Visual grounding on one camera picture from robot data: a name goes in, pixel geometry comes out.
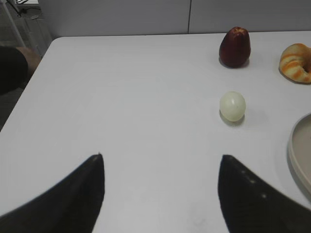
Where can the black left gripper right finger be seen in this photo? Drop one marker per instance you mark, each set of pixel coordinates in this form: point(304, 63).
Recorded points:
point(250, 205)

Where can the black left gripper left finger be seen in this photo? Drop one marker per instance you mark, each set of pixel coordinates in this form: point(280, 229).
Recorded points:
point(70, 206)

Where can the black chair seat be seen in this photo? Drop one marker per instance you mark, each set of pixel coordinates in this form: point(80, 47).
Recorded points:
point(17, 66)

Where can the orange swirl bread roll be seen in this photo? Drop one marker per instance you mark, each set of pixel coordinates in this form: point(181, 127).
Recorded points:
point(295, 63)

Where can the white egg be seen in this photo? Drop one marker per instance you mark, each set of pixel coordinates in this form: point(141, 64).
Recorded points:
point(232, 106)

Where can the dark red wax apple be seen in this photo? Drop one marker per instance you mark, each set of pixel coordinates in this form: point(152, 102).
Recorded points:
point(235, 47)

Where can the beige round plate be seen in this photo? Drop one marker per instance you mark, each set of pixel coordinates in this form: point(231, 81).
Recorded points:
point(299, 154)

